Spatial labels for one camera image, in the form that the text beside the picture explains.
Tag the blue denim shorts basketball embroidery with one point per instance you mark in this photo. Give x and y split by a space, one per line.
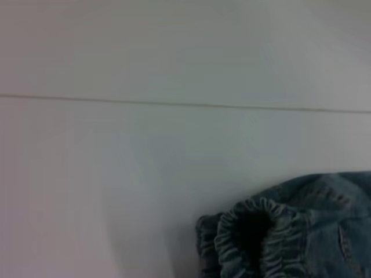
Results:
304 231

